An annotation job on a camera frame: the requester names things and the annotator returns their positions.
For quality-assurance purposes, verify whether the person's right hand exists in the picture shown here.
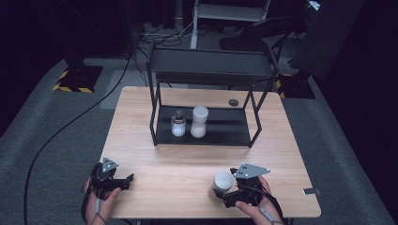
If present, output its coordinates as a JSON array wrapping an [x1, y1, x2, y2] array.
[[234, 174, 284, 225]]

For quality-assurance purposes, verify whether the short white-lid spice jar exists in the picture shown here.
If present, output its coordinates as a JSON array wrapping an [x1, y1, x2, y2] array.
[[208, 170, 236, 203]]

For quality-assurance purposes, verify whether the lit monitor screen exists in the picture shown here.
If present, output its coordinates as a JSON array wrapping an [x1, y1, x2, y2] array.
[[304, 0, 322, 12]]

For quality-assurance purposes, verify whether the black floor cable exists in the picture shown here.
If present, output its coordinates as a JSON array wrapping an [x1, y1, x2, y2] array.
[[23, 51, 134, 225]]

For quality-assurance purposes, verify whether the silver-lid glass shaker jar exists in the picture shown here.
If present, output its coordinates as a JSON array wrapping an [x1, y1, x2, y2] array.
[[170, 113, 188, 138]]

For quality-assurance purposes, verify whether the grey wrist strap cord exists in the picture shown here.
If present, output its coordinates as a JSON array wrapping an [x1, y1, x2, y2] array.
[[238, 184, 285, 225], [81, 184, 108, 225]]

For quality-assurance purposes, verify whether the yellow-black striped stand base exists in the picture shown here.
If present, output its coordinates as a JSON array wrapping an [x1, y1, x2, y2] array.
[[52, 64, 104, 94], [275, 73, 316, 100]]

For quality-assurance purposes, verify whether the black office chair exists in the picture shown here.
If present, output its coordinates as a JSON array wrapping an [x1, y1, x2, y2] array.
[[219, 15, 309, 64]]

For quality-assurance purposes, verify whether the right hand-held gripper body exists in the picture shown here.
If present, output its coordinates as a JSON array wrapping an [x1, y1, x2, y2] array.
[[223, 162, 272, 209]]

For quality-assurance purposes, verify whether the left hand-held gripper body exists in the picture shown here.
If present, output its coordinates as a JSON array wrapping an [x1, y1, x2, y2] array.
[[88, 157, 126, 193]]

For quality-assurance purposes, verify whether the white metal stand frame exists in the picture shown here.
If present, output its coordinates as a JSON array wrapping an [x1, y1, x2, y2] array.
[[190, 0, 272, 50]]

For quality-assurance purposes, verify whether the person's left hand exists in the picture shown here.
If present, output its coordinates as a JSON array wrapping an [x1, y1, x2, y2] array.
[[82, 177, 122, 225]]

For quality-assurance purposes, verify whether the tangle of floor cables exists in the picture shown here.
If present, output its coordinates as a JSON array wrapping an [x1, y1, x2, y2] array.
[[137, 22, 195, 49]]

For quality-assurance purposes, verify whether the dark slanted panel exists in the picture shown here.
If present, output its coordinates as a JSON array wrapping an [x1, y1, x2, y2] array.
[[287, 0, 367, 81]]

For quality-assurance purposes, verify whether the black metal two-tier rack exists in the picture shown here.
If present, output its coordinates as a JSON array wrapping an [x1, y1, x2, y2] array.
[[145, 43, 280, 149]]

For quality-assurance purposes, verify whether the tall white-lid spice jar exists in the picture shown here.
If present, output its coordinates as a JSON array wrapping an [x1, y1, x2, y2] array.
[[190, 105, 210, 140]]

